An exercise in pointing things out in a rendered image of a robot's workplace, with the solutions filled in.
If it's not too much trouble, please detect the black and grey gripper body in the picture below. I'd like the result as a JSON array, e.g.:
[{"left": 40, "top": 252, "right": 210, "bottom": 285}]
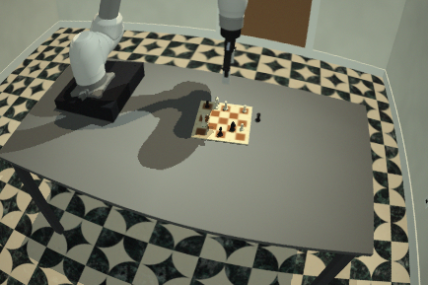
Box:
[{"left": 220, "top": 29, "right": 241, "bottom": 47}]

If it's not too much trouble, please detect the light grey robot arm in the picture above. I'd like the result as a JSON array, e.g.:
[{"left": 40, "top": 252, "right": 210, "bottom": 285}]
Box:
[{"left": 69, "top": 0, "right": 248, "bottom": 100}]

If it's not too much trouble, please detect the brown and cream chessboard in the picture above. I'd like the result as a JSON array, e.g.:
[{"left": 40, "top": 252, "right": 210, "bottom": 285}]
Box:
[{"left": 191, "top": 101, "right": 252, "bottom": 145}]

